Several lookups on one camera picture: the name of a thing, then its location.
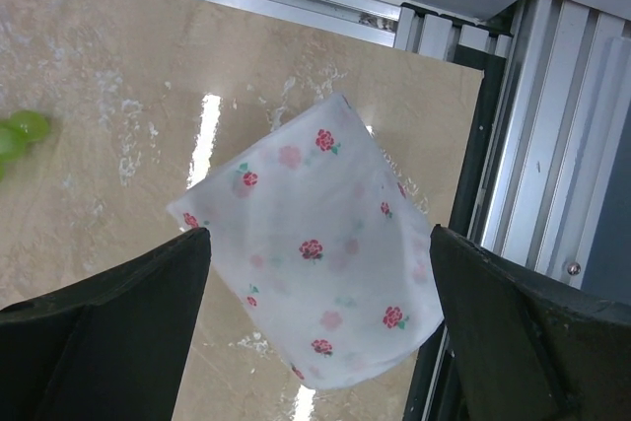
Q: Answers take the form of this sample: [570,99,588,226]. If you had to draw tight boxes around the dotted paper roll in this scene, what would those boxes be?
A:
[168,94,443,389]

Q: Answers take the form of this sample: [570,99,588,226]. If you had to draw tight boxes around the aluminium table frame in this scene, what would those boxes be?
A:
[48,0,631,421]

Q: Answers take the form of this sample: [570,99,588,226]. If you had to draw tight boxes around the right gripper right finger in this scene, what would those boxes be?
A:
[430,226,630,420]

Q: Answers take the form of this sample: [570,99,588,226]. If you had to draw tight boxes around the green grape bunch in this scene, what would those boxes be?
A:
[1,109,50,178]

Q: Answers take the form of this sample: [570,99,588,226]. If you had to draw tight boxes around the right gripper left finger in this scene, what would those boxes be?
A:
[1,229,211,420]

